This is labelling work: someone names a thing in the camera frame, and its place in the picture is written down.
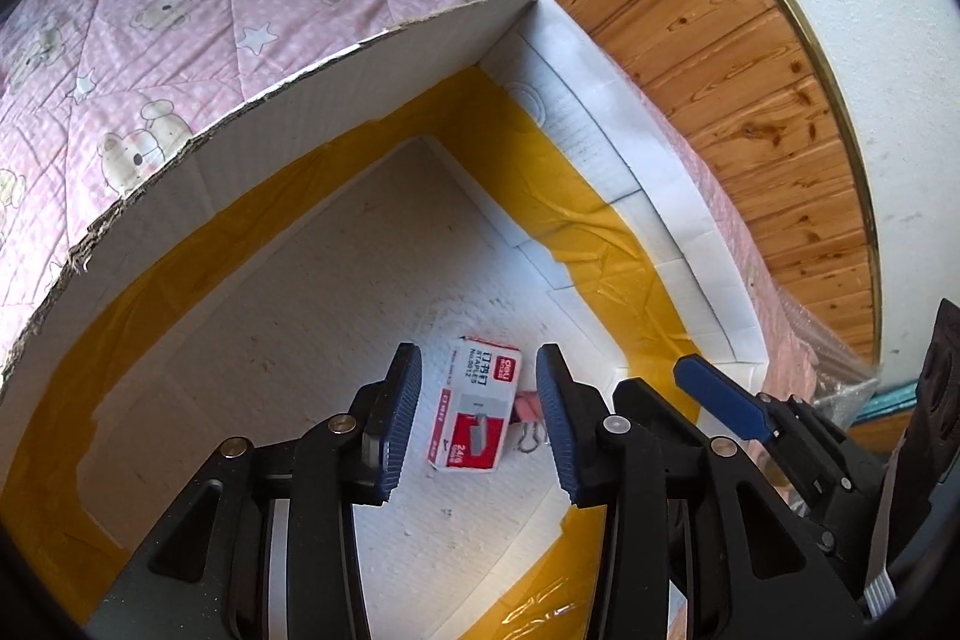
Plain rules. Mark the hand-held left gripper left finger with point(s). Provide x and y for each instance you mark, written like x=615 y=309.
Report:
x=397 y=415

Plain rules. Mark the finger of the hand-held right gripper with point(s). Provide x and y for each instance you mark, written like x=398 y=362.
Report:
x=720 y=400
x=652 y=401

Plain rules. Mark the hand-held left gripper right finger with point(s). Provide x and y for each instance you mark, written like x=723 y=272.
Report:
x=555 y=415

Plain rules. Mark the red and white staples box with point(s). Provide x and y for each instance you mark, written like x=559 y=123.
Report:
x=480 y=400

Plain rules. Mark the white cardboard box container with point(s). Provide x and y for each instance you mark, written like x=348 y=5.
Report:
x=337 y=280

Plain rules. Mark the teal plastic item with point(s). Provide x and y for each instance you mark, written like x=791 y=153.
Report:
x=889 y=400

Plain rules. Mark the clear bubble wrap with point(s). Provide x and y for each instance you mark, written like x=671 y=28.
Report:
x=840 y=377

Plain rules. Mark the wooden wall panelling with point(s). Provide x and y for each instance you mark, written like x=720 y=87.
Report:
x=675 y=10

